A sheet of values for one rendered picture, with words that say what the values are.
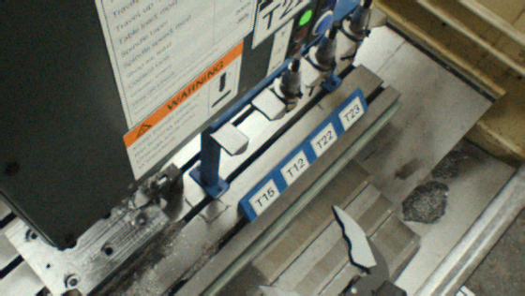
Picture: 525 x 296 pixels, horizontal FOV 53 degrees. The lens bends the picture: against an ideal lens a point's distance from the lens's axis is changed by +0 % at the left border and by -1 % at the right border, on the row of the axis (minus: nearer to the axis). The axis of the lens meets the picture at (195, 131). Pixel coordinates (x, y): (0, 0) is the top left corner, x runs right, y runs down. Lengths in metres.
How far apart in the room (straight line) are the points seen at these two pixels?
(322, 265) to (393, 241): 0.23
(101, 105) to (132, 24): 0.08
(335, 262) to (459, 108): 0.58
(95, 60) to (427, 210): 1.41
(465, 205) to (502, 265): 0.80
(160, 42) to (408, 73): 1.32
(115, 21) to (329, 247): 1.19
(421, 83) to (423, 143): 0.18
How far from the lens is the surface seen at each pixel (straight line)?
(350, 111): 1.40
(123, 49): 0.38
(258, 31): 0.54
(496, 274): 2.47
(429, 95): 1.66
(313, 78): 1.10
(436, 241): 1.65
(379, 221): 1.55
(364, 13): 1.14
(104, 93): 0.40
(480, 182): 1.78
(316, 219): 1.47
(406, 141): 1.63
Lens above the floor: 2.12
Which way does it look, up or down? 63 degrees down
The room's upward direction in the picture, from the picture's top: 1 degrees counter-clockwise
